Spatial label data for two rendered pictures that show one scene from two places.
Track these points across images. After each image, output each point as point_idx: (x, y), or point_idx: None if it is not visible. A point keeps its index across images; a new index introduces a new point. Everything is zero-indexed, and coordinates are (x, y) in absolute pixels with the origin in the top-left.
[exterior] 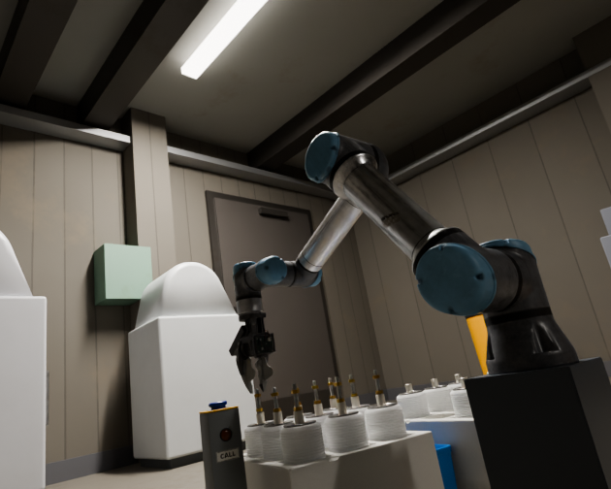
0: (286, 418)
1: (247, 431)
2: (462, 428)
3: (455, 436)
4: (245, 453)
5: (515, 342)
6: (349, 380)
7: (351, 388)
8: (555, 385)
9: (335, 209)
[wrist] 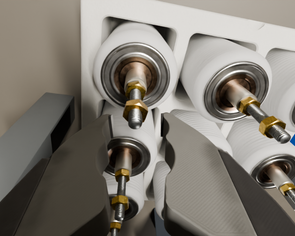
0: (209, 80)
1: (94, 81)
2: None
3: None
4: (120, 3)
5: None
6: None
7: (294, 200)
8: None
9: None
